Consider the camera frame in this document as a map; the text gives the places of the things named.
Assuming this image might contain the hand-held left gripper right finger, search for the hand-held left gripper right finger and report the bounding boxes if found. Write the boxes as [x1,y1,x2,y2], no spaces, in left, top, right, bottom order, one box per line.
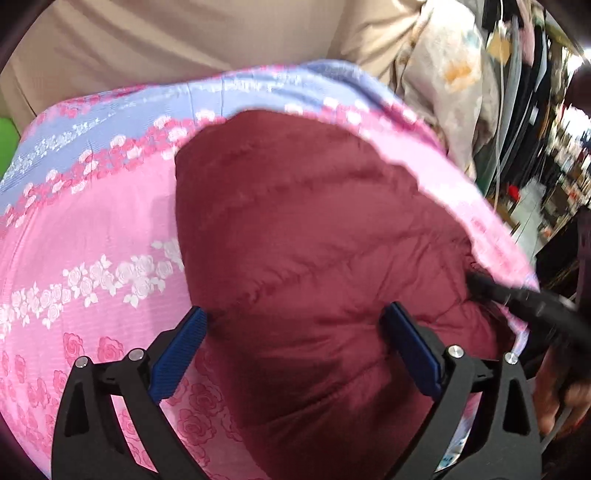
[379,301,543,480]

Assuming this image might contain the beige floral cloth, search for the beige floral cloth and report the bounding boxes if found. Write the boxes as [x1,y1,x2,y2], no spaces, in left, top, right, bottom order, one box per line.
[388,0,505,182]

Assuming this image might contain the maroon padded jacket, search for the maroon padded jacket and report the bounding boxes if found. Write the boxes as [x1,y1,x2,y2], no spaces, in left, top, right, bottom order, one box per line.
[174,110,518,480]

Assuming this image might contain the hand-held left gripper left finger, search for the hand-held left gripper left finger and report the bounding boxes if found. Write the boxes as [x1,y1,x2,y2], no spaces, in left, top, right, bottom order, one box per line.
[50,305,208,480]

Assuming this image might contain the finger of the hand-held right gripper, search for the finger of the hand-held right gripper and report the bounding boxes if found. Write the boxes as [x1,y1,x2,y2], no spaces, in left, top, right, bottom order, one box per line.
[466,272,520,309]

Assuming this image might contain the pink and blue floral blanket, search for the pink and blue floral blanket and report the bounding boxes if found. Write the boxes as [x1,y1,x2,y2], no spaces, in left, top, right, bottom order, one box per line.
[0,59,541,480]

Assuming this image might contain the person's right hand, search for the person's right hand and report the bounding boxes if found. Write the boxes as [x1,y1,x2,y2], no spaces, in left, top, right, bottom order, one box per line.
[531,342,591,435]

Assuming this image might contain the beige bed sheet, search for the beige bed sheet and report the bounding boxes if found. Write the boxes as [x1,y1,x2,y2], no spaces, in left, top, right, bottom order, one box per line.
[0,0,430,134]

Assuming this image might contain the dark hanging clothes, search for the dark hanging clothes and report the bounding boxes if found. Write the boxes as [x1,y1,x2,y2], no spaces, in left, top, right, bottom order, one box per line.
[519,0,571,190]

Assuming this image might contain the green object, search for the green object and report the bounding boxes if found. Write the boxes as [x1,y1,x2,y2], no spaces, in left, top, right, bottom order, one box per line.
[0,115,31,174]

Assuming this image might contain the cluttered shelves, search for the cluttered shelves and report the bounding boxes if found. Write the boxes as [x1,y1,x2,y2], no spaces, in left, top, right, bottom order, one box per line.
[538,99,591,243]

